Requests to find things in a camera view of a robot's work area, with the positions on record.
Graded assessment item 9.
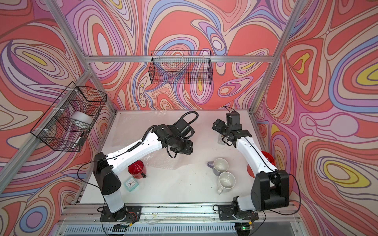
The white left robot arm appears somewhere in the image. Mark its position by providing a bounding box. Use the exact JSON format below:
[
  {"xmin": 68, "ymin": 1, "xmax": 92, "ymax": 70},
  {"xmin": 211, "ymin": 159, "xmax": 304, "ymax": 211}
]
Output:
[{"xmin": 93, "ymin": 123, "xmax": 195, "ymax": 214}]

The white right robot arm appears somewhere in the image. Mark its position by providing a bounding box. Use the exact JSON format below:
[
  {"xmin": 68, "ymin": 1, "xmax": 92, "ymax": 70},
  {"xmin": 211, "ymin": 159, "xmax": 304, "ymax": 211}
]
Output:
[{"xmin": 212, "ymin": 111, "xmax": 290, "ymax": 211}]

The lilac mug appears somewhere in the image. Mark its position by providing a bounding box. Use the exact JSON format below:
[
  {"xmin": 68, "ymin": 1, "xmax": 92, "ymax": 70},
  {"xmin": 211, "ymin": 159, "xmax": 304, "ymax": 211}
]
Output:
[{"xmin": 207, "ymin": 158, "xmax": 229, "ymax": 177}]

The red pen cup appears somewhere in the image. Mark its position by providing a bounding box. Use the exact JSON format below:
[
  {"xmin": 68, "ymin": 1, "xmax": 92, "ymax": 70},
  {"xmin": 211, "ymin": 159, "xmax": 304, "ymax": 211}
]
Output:
[{"xmin": 247, "ymin": 151, "xmax": 276, "ymax": 178}]

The white mug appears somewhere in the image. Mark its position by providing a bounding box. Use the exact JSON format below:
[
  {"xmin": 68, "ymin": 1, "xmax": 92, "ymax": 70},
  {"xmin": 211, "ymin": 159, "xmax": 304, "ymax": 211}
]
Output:
[{"xmin": 217, "ymin": 172, "xmax": 236, "ymax": 194}]

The teal alarm clock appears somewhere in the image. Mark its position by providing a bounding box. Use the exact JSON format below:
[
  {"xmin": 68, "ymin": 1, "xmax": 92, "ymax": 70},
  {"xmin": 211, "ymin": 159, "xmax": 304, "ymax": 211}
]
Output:
[{"xmin": 124, "ymin": 177, "xmax": 139, "ymax": 192}]

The white tape roll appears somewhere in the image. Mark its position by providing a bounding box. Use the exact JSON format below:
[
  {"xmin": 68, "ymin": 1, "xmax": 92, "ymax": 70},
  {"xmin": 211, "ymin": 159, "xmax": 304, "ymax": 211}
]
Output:
[{"xmin": 70, "ymin": 111, "xmax": 93, "ymax": 130}]

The black marker in basket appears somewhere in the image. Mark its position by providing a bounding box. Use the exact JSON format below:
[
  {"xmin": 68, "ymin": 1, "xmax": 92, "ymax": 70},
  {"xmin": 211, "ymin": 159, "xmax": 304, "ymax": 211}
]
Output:
[{"xmin": 75, "ymin": 132, "xmax": 86, "ymax": 147}]

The back wire basket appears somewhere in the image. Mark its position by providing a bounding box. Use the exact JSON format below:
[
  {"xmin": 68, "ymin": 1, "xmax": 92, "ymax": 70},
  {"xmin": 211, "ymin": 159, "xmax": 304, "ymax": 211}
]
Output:
[{"xmin": 148, "ymin": 50, "xmax": 213, "ymax": 85}]

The wire basket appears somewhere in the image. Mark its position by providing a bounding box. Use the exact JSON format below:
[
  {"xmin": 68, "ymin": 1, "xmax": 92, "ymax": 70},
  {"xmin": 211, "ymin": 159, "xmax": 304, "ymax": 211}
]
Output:
[
  {"xmin": 148, "ymin": 50, "xmax": 213, "ymax": 85},
  {"xmin": 30, "ymin": 82, "xmax": 107, "ymax": 152}
]

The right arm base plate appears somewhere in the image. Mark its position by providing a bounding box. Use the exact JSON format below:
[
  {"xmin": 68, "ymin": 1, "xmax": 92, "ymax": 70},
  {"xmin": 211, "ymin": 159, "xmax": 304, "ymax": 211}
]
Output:
[{"xmin": 213, "ymin": 204, "xmax": 259, "ymax": 222}]

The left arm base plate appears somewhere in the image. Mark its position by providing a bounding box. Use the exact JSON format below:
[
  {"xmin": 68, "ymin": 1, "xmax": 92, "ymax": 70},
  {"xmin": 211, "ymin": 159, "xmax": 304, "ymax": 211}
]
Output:
[{"xmin": 100, "ymin": 206, "xmax": 142, "ymax": 223}]

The left wire basket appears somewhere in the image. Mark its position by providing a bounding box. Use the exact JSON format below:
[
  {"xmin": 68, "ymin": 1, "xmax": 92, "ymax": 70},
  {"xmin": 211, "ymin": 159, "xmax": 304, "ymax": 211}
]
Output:
[{"xmin": 30, "ymin": 82, "xmax": 107, "ymax": 152}]

